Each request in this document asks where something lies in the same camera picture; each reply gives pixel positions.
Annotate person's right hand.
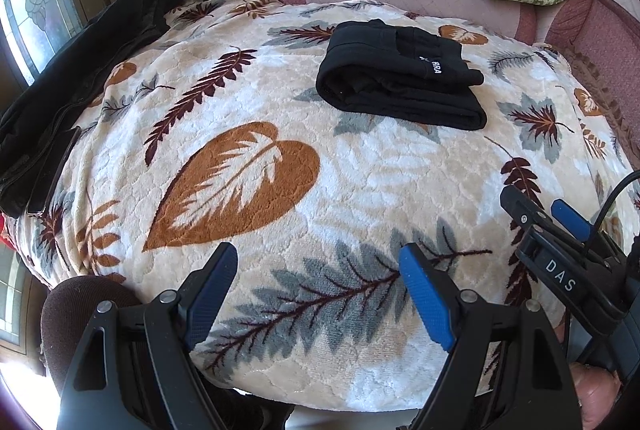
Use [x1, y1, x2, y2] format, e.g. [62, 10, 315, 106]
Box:
[574, 362, 627, 430]

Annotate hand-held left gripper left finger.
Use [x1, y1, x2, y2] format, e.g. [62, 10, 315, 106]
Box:
[55, 241, 238, 430]

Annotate black pants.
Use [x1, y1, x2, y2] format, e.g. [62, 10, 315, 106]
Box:
[315, 18, 488, 131]

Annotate stained glass window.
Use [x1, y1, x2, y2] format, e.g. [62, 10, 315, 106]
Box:
[0, 0, 108, 86]

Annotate red cloth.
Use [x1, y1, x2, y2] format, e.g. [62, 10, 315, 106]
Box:
[0, 215, 21, 256]

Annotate leaf print fleece blanket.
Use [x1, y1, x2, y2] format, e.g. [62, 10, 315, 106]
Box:
[7, 0, 640, 411]

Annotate black jacket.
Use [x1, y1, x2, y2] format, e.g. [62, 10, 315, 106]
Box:
[0, 0, 188, 218]

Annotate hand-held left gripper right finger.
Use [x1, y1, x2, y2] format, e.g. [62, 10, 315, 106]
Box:
[398, 243, 583, 430]

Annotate black cable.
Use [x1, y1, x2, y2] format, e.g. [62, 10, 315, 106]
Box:
[592, 175, 640, 236]

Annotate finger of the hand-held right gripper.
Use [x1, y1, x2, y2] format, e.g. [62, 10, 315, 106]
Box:
[500, 185, 556, 236]
[550, 201, 626, 256]

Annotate black smartphone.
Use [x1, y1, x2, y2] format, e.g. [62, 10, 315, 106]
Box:
[25, 127, 83, 216]

